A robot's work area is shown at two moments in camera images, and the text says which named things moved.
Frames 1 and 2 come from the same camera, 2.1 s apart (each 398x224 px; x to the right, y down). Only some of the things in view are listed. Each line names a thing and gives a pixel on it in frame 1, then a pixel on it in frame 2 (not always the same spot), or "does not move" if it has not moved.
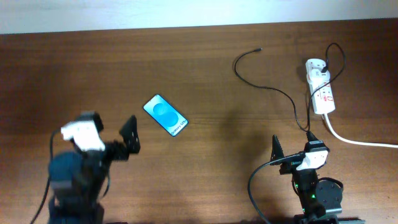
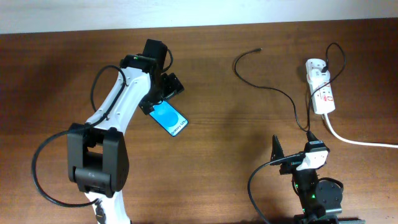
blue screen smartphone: [166, 115] does not move
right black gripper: [289, 165] does not move
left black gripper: [120, 154] → [173, 86]
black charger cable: [323, 70] does not move
